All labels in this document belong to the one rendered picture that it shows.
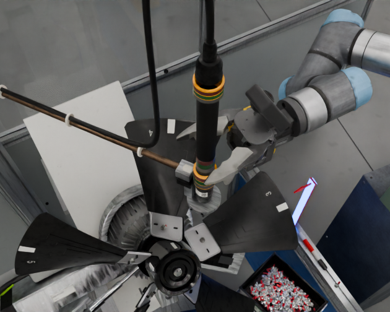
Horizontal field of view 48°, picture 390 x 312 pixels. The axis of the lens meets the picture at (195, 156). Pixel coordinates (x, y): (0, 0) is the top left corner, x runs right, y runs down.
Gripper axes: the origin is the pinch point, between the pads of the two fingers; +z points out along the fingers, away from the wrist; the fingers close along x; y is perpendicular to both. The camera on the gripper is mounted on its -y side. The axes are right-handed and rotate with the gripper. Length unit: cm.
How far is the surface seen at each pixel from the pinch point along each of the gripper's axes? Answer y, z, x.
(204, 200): 18.2, -2.2, 0.0
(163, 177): 30.1, 0.2, 14.8
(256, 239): 47.1, -15.9, -4.1
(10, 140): 65, 32, 71
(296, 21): 66, -89, 73
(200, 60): -19.6, -1.5, 1.4
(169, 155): 26.1, -2.9, 17.2
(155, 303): 79, 13, 2
